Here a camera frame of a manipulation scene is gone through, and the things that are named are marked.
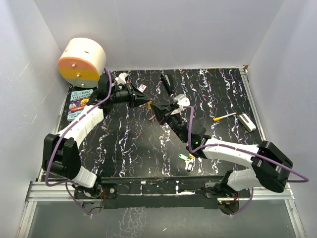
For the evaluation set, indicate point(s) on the metal keyring with keys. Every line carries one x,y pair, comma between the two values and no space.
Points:
152,118

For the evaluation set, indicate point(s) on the yellow key tag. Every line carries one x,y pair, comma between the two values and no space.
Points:
149,105

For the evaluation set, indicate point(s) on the green key tag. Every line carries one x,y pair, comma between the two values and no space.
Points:
183,157

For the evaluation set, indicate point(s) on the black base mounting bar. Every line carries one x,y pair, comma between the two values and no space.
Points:
153,192

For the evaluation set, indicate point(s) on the aluminium frame rail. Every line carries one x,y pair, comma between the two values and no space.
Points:
50,213

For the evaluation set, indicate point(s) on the small red white box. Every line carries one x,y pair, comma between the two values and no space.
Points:
142,88

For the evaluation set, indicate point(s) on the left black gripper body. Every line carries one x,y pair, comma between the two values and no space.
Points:
125,95

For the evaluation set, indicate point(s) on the white grey eraser block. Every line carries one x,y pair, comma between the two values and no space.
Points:
246,122

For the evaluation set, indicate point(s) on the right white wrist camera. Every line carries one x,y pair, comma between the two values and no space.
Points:
182,101

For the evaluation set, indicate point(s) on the blue treehouse paperback book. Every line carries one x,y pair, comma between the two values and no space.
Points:
78,100

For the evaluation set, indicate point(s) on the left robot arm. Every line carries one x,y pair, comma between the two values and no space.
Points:
61,151

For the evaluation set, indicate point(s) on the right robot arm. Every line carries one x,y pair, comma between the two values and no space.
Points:
265,165

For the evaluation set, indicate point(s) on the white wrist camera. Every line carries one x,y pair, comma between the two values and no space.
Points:
121,79
182,101

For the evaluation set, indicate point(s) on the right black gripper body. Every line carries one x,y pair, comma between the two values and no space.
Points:
176,122

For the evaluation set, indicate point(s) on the white key tag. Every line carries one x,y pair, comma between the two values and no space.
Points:
189,165

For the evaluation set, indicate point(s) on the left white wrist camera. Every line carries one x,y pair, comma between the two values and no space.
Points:
121,79

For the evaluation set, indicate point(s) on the round pastel drawer box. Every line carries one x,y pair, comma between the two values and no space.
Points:
82,62

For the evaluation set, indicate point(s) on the black stapler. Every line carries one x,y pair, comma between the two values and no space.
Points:
168,82

